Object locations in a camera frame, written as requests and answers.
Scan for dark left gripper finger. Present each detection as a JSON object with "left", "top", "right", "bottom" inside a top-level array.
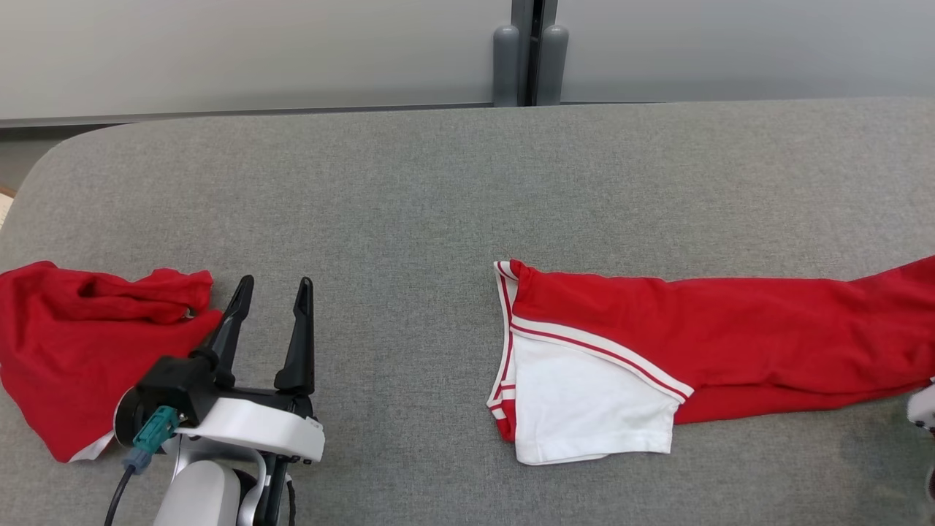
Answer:
[
  {"left": 273, "top": 276, "right": 316, "bottom": 397},
  {"left": 191, "top": 274, "right": 256, "bottom": 389}
]

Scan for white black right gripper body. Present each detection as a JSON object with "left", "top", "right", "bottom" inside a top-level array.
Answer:
[{"left": 907, "top": 384, "right": 935, "bottom": 433}]

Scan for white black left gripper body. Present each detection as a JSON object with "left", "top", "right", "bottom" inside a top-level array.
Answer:
[{"left": 113, "top": 386, "right": 327, "bottom": 464}]

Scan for red shorts with white stripe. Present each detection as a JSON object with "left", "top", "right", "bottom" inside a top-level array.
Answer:
[{"left": 0, "top": 261, "right": 224, "bottom": 464}]

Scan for red jersey with white sleeve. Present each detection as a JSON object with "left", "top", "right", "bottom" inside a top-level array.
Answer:
[{"left": 486, "top": 254, "right": 935, "bottom": 466}]

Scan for teal left camera connector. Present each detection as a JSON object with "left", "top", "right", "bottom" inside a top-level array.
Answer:
[{"left": 122, "top": 405, "right": 181, "bottom": 476}]

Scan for grey cylindrical post cap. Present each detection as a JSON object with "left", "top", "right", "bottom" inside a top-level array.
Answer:
[
  {"left": 537, "top": 24, "right": 570, "bottom": 105},
  {"left": 492, "top": 24, "right": 521, "bottom": 107}
]

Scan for grey partition post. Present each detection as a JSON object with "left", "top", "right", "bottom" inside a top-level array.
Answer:
[{"left": 510, "top": 0, "right": 560, "bottom": 107}]

